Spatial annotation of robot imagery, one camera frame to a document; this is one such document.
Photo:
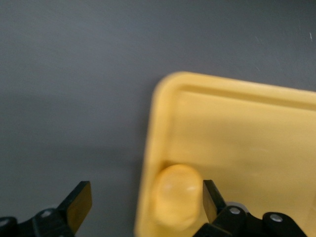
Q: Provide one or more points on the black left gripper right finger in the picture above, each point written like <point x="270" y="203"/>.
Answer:
<point x="229" y="222"/>

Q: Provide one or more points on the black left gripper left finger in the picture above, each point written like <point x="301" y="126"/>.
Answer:
<point x="71" y="207"/>

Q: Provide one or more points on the yellow potato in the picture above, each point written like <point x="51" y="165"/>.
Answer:
<point x="176" y="195"/>

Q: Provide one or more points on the yellow rectangular plastic tray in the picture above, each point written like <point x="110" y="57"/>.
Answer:
<point x="247" y="135"/>

